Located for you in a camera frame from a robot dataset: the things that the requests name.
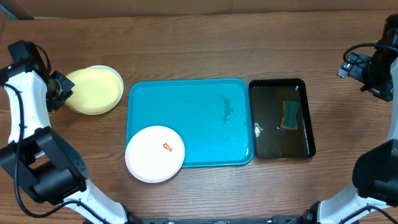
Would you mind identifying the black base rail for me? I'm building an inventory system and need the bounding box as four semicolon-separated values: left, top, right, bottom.
141;215;302;224

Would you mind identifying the black water tray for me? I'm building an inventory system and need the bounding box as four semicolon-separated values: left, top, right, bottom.
249;78;316;159

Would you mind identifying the teal plastic tray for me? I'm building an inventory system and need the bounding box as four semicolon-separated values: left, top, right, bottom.
126;78;254;168

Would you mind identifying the green and yellow sponge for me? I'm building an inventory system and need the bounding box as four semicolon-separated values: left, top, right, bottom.
280;100;300;130

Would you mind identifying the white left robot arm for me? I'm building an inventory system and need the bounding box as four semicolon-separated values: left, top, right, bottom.
1;61;140;223

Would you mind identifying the white plate with red stain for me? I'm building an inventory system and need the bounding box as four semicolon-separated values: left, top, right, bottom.
125;126;185;184

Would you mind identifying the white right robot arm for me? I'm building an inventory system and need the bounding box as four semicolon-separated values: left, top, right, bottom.
290;44;397;223

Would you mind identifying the pale yellow plate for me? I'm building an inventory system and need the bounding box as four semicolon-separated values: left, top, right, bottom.
66;65;124;115

